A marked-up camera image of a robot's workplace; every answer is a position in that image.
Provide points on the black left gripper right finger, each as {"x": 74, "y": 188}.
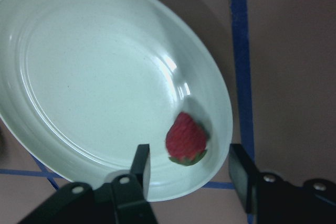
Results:
{"x": 270, "y": 199}

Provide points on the pale green plate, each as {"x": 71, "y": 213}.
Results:
{"x": 84, "y": 82}

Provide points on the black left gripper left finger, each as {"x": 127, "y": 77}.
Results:
{"x": 130, "y": 190}

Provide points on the red strawberry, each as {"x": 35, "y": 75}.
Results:
{"x": 186, "y": 141}

